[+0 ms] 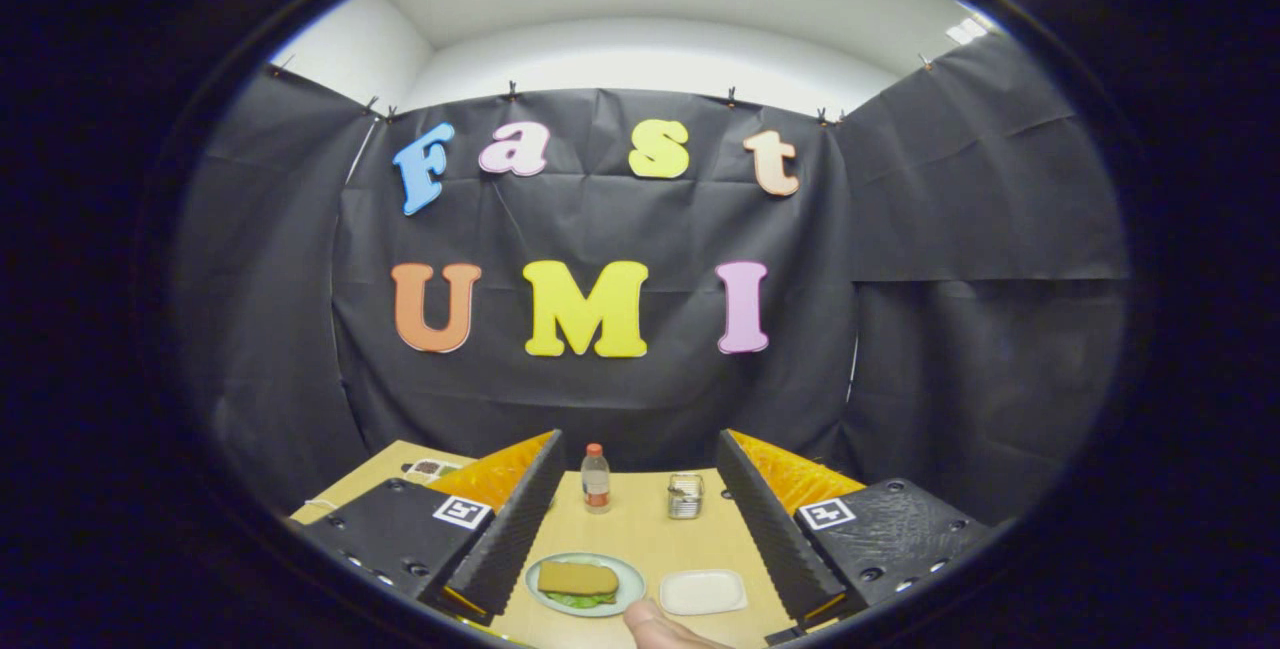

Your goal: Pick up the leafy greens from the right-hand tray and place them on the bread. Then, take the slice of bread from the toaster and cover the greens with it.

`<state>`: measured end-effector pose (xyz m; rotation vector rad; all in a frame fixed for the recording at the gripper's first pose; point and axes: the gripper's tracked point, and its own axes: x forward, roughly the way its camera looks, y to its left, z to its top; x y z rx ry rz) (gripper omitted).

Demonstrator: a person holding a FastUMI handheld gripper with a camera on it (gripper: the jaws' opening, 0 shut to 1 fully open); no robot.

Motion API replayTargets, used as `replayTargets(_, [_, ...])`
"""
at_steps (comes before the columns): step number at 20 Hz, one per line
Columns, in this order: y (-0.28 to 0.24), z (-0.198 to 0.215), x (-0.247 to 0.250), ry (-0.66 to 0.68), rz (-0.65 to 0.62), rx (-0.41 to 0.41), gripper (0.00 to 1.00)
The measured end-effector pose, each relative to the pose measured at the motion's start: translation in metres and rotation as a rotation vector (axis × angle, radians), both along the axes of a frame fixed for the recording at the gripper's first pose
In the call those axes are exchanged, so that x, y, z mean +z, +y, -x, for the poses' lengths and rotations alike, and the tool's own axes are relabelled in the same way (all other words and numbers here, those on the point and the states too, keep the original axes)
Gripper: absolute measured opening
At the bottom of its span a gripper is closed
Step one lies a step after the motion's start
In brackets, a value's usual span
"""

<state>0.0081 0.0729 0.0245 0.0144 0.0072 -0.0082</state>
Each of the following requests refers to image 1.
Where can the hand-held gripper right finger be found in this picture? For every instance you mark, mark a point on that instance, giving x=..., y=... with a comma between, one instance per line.
x=765, y=539

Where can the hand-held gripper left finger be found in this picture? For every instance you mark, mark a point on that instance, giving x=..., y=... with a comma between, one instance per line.
x=515, y=539

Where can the plain brown toast slice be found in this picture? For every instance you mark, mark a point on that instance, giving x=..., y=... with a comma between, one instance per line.
x=578, y=578

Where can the green lettuce leaf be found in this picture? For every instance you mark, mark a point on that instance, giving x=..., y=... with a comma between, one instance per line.
x=580, y=601

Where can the small white dish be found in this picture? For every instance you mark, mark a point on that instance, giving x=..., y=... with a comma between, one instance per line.
x=703, y=592

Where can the clear water bottle red cap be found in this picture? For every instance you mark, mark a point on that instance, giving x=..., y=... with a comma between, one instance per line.
x=596, y=484

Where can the white divided condiment dish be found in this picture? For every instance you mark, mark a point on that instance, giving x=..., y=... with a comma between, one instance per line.
x=428, y=469

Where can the pale green round plate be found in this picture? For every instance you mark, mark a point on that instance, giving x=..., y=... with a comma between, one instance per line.
x=632, y=584

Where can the small ceiling light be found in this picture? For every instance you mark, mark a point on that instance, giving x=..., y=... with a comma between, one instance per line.
x=967, y=30

